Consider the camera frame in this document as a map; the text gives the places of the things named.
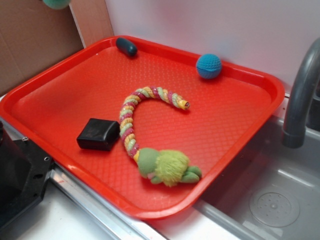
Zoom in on dark teal capsule toy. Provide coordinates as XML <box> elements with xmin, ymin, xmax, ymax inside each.
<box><xmin>115</xmin><ymin>37</ymin><xmax>138</xmax><ymax>57</ymax></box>

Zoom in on black square cushion block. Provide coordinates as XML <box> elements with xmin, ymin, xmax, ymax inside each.
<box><xmin>76</xmin><ymin>118</ymin><xmax>120</xmax><ymax>152</ymax></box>

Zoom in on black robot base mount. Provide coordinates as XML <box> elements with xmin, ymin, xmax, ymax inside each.
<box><xmin>0</xmin><ymin>122</ymin><xmax>53</xmax><ymax>230</ymax></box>

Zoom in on blue knitted ball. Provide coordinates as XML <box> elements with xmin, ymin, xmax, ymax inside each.
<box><xmin>196</xmin><ymin>54</ymin><xmax>222</xmax><ymax>80</ymax></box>

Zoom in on grey sink basin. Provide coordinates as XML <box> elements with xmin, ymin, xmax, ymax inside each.
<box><xmin>195</xmin><ymin>117</ymin><xmax>320</xmax><ymax>240</ymax></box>

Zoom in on grey sink faucet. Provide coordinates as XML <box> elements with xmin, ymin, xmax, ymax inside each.
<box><xmin>281</xmin><ymin>38</ymin><xmax>320</xmax><ymax>149</ymax></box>

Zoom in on multicolour rope plush toy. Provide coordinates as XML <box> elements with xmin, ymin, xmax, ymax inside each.
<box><xmin>118</xmin><ymin>86</ymin><xmax>202</xmax><ymax>187</ymax></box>

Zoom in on red plastic tray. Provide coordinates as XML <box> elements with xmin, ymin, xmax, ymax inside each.
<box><xmin>0</xmin><ymin>37</ymin><xmax>285</xmax><ymax>220</ymax></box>

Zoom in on brown cardboard panel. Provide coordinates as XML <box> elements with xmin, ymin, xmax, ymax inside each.
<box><xmin>0</xmin><ymin>0</ymin><xmax>114</xmax><ymax>96</ymax></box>

